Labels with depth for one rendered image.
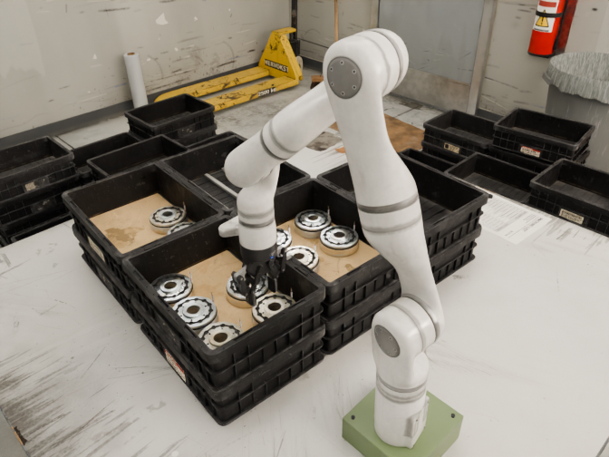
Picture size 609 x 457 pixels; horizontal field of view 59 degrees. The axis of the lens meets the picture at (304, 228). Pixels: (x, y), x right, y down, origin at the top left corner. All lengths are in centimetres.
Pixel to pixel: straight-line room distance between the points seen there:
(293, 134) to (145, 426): 72
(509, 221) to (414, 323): 106
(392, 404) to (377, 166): 45
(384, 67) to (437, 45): 377
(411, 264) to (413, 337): 12
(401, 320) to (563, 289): 85
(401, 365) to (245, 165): 42
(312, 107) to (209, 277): 66
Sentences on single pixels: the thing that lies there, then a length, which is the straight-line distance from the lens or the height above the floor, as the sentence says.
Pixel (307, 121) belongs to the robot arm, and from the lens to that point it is 84.
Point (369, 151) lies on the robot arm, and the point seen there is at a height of 136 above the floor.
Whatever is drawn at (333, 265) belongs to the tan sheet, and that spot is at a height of 83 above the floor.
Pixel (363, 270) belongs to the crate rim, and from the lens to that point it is 122.
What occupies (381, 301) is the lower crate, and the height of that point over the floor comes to 77.
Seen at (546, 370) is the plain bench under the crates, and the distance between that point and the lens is 141.
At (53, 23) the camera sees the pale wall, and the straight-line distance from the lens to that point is 439.
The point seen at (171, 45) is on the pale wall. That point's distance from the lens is 484.
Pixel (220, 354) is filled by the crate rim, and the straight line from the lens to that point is 105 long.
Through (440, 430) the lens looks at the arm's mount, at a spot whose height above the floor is 77.
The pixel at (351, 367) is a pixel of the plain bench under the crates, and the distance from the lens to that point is 131.
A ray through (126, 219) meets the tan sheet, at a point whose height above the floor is 83.
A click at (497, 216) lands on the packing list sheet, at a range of 190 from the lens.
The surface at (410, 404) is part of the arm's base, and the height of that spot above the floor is 90.
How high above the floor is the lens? 169
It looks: 34 degrees down
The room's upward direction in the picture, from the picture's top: 1 degrees counter-clockwise
